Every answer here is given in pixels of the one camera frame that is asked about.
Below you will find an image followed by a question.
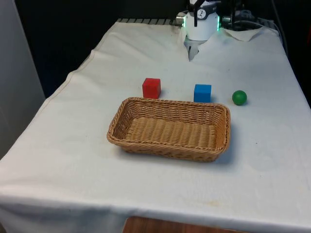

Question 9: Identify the blue cube block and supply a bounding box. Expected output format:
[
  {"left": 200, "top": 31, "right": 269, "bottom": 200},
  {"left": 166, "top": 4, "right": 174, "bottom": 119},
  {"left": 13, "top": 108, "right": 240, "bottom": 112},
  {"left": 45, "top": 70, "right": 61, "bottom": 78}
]
[{"left": 193, "top": 84, "right": 212, "bottom": 103}]

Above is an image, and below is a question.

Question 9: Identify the red cube block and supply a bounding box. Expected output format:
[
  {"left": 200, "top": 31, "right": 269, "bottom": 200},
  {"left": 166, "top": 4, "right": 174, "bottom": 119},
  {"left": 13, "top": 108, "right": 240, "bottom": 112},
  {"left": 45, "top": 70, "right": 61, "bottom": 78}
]
[{"left": 142, "top": 78, "right": 162, "bottom": 100}]

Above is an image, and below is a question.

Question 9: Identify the green ball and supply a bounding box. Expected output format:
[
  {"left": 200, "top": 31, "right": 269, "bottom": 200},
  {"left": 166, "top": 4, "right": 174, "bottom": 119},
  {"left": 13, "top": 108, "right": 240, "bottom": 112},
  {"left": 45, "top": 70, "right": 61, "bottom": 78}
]
[{"left": 232, "top": 90, "right": 248, "bottom": 106}]

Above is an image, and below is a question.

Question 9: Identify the rectangular wicker basket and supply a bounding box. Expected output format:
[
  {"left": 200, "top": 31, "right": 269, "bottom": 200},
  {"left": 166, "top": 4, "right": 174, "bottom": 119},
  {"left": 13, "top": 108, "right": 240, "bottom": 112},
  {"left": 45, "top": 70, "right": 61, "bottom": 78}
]
[{"left": 106, "top": 97, "right": 231, "bottom": 163}]

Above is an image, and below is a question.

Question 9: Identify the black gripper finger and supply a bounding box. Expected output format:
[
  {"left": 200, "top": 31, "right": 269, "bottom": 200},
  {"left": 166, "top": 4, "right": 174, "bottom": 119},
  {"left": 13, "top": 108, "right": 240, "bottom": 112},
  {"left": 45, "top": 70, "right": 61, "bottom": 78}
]
[{"left": 192, "top": 0, "right": 204, "bottom": 28}]

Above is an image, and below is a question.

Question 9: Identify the grey cable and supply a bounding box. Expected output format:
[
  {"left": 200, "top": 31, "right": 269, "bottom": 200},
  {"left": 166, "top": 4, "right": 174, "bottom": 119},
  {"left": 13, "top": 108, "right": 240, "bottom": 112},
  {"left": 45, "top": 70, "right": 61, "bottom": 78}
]
[{"left": 239, "top": 19, "right": 280, "bottom": 32}]

